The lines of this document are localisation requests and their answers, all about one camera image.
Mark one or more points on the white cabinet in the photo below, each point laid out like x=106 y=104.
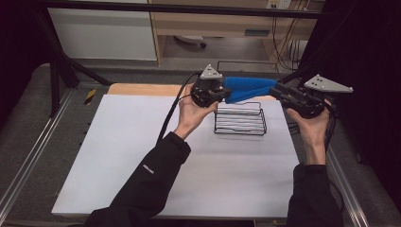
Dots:
x=101 y=33

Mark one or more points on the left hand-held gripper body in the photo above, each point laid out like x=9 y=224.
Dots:
x=206 y=90

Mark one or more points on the black metal stand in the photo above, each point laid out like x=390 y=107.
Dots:
x=58 y=72

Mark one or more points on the blue microfibre cloth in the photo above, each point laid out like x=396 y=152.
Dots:
x=249 y=88

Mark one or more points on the white wall socket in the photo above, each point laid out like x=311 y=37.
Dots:
x=279 y=3

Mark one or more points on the black curtain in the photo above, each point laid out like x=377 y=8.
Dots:
x=365 y=78
x=19 y=53

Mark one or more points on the person's left hand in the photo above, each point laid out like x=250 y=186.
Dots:
x=192 y=116

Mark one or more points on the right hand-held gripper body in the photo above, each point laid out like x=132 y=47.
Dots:
x=304 y=101

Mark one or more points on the yellow and black tape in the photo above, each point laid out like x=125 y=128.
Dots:
x=90 y=96

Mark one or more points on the aluminium rail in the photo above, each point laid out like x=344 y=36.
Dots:
x=346 y=189
x=34 y=151

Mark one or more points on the office chair base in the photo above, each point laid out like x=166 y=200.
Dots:
x=190 y=40

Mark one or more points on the black crossbar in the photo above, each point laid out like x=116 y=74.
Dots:
x=189 y=8

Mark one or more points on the wooden board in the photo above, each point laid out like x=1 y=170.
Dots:
x=142 y=89

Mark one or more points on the light wooden desk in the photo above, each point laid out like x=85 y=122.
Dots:
x=214 y=23

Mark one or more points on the person's right hand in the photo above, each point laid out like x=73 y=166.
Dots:
x=310 y=129

